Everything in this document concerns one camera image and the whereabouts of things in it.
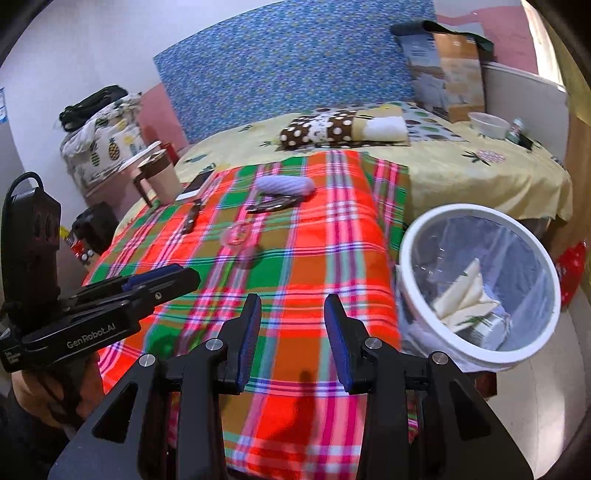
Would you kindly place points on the small green cap bottle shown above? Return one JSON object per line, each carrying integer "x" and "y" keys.
{"x": 515, "y": 131}

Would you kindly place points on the white round trash bin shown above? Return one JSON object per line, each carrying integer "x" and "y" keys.
{"x": 415, "y": 235}

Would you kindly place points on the clear bin liner bag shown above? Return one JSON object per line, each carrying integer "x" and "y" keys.
{"x": 508, "y": 258}

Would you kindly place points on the white smartphone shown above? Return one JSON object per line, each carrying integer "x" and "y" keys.
{"x": 194, "y": 187}

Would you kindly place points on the small black device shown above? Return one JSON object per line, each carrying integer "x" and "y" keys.
{"x": 527, "y": 142}

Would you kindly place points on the person's left hand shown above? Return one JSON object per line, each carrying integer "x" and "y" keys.
{"x": 92, "y": 383}

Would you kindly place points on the blue wall sticker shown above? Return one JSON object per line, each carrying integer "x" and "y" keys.
{"x": 2, "y": 105}

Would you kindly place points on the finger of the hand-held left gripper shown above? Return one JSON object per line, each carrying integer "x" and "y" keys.
{"x": 171, "y": 286}
{"x": 152, "y": 274}

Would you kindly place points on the grey bed board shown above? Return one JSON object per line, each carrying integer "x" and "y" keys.
{"x": 526, "y": 101}

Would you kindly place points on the clear plastic cup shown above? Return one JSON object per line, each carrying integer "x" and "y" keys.
{"x": 236, "y": 234}

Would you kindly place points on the printed cardboard box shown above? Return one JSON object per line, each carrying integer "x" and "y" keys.
{"x": 450, "y": 74}

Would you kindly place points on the yellow pineapple bed sheet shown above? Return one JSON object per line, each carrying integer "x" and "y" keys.
{"x": 461, "y": 184}

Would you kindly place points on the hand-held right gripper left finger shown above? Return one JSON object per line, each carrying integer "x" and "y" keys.
{"x": 247, "y": 341}

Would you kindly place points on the lilac knitted slipper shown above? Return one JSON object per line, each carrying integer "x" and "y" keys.
{"x": 286, "y": 186}

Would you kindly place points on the brown polka dot pillow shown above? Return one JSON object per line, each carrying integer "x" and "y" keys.
{"x": 304, "y": 129}

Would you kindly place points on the black folding knife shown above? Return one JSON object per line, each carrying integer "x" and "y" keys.
{"x": 191, "y": 217}

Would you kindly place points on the black duffel bag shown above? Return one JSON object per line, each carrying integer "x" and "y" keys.
{"x": 92, "y": 104}

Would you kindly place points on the beige mug with lid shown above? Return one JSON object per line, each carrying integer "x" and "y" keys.
{"x": 161, "y": 180}

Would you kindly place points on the pink storage box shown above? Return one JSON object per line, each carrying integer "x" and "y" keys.
{"x": 115, "y": 194}

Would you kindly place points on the red container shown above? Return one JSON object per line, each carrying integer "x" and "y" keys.
{"x": 170, "y": 154}

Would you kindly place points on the white fluffy towel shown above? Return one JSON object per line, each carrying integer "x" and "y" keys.
{"x": 385, "y": 129}

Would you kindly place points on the white cylindrical can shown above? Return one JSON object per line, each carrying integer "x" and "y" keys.
{"x": 491, "y": 330}

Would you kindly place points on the blue patterned headboard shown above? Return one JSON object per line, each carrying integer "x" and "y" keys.
{"x": 300, "y": 69}

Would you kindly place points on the red green plaid cloth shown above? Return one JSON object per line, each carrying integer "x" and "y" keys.
{"x": 323, "y": 258}

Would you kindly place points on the cream paper wrapper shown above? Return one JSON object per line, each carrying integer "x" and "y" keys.
{"x": 466, "y": 295}

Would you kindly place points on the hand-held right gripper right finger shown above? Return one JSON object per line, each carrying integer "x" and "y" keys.
{"x": 339, "y": 341}

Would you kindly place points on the black backpack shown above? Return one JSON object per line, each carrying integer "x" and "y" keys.
{"x": 97, "y": 226}

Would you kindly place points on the pineapple printed bedding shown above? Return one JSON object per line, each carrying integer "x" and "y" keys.
{"x": 106, "y": 147}

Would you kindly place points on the white patterned cloth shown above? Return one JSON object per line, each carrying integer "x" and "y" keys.
{"x": 431, "y": 124}

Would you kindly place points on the red plastic bag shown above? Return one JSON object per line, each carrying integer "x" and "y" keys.
{"x": 572, "y": 272}

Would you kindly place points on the red printed packet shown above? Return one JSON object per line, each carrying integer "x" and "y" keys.
{"x": 82, "y": 251}

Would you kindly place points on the white bowl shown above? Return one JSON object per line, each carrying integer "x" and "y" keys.
{"x": 488, "y": 124}

